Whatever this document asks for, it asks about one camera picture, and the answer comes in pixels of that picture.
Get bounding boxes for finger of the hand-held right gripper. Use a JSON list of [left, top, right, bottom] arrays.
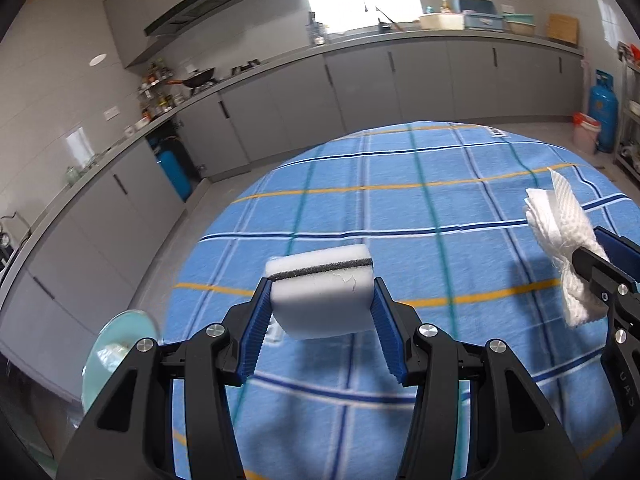
[[592, 226, 640, 283], [571, 246, 640, 347]]

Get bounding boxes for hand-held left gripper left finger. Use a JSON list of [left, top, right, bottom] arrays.
[[55, 276, 273, 480]]

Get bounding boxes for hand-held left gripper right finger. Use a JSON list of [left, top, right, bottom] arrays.
[[372, 276, 586, 480]]

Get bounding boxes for white foam net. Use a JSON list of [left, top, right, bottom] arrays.
[[523, 167, 608, 331]]

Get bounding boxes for white sponge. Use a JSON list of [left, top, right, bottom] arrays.
[[264, 244, 377, 343]]

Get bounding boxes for light blue trash bin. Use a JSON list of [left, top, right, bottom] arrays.
[[81, 310, 161, 413]]

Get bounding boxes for white bucket with red bag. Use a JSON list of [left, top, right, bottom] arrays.
[[571, 112, 602, 155]]

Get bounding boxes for blue plaid tablecloth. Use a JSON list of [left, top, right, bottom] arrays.
[[162, 120, 640, 480]]

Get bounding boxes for blue gas cylinder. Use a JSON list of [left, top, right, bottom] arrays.
[[586, 70, 621, 154]]

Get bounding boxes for metal shelf rack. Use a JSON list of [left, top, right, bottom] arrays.
[[612, 42, 640, 181]]

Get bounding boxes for blue water filter tank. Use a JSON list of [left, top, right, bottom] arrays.
[[156, 149, 193, 202]]

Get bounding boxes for wooden cutting board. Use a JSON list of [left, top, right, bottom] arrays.
[[546, 13, 581, 45]]

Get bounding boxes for green plastic basin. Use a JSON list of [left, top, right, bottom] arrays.
[[502, 14, 537, 37]]

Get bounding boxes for grey kitchen base cabinets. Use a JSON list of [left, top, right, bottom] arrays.
[[0, 27, 586, 391]]

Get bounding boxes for white microwave oven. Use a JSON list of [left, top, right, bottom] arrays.
[[0, 232, 15, 281]]

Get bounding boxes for metal spice rack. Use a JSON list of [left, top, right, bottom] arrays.
[[137, 57, 176, 118]]

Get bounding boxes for black wok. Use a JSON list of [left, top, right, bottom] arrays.
[[167, 67, 217, 91]]

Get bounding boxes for blue dish box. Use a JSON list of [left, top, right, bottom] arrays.
[[452, 0, 505, 31]]

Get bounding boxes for black gas stove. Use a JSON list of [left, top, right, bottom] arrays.
[[192, 59, 263, 93]]

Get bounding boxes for white plastic basin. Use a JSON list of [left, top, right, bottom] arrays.
[[419, 13, 465, 31]]

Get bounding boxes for knife holder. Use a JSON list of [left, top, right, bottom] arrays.
[[306, 11, 327, 46]]

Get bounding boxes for black sink faucet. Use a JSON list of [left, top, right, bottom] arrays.
[[362, 0, 396, 31]]

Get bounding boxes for black range hood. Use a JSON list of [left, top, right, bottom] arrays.
[[143, 0, 253, 38]]

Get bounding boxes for grey wall cabinets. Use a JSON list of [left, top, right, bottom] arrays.
[[102, 0, 306, 68]]

